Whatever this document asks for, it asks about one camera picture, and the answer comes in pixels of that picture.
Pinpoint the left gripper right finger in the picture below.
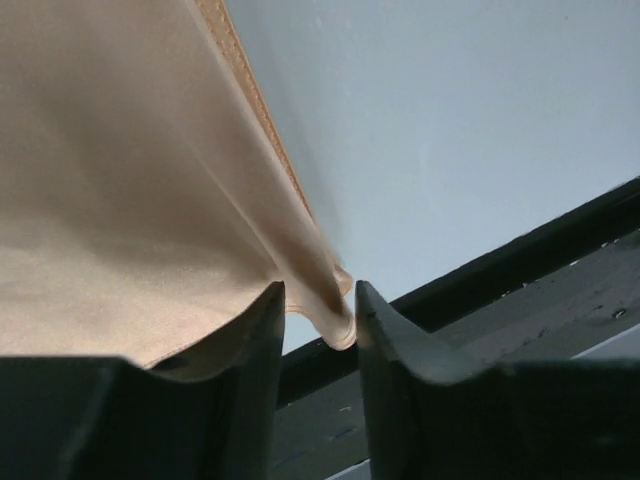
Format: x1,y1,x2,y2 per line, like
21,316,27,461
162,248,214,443
356,281,639,479

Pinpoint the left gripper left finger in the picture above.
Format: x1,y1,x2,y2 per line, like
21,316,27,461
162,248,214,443
1,282,285,479

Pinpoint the peach satin napkin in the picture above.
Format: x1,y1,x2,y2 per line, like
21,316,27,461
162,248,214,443
1,1,356,367

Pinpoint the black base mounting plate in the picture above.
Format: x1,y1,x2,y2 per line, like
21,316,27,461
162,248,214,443
269,180,639,479

